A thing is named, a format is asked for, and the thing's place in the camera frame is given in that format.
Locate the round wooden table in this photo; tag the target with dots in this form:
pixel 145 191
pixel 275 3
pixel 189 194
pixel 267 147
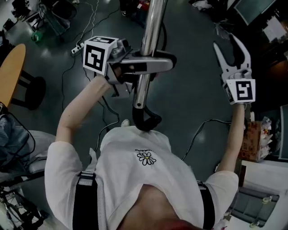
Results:
pixel 12 76

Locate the blue-grey garment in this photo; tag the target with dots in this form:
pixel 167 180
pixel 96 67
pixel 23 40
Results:
pixel 11 134

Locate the white power strip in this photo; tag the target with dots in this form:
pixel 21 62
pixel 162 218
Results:
pixel 77 48

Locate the white cloth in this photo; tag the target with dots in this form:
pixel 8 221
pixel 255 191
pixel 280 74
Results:
pixel 202 4

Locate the black round table base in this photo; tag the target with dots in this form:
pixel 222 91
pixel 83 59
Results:
pixel 36 92

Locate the grey panel with castors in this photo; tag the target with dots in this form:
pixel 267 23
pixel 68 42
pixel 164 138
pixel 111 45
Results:
pixel 254 202

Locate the white box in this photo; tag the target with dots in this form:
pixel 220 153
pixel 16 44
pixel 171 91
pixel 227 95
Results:
pixel 265 175

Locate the silver metal vacuum tube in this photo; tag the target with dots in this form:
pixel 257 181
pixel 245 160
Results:
pixel 153 27

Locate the person's white shoe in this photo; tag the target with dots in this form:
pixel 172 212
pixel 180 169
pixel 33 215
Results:
pixel 125 123

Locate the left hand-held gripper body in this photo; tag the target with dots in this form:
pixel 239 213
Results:
pixel 94 56

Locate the clear plastic bag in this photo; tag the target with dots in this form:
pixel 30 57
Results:
pixel 222 30

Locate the green object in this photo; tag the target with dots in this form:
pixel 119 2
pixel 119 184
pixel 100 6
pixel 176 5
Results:
pixel 37 37

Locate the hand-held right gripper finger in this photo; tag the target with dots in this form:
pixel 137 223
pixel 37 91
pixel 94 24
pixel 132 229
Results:
pixel 221 63
pixel 246 60

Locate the black office chair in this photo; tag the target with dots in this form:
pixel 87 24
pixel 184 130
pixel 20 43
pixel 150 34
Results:
pixel 65 9

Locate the person's white flower-print shirt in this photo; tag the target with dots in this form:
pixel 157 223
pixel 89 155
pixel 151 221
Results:
pixel 135 179

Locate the brown cardboard box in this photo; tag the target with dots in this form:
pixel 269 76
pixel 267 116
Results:
pixel 252 143

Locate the white plastic bag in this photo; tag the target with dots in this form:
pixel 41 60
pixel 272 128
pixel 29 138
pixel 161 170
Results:
pixel 40 143

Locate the person's left forearm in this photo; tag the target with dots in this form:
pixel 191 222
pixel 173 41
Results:
pixel 76 107

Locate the person's right forearm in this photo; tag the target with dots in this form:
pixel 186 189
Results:
pixel 234 139

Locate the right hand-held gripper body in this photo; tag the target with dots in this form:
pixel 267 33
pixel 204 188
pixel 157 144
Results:
pixel 243 89

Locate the white paper sheet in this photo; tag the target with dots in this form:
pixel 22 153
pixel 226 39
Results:
pixel 274 29

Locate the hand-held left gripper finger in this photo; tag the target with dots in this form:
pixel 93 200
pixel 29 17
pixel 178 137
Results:
pixel 166 54
pixel 157 65

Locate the white desk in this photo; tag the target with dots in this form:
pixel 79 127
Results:
pixel 29 18

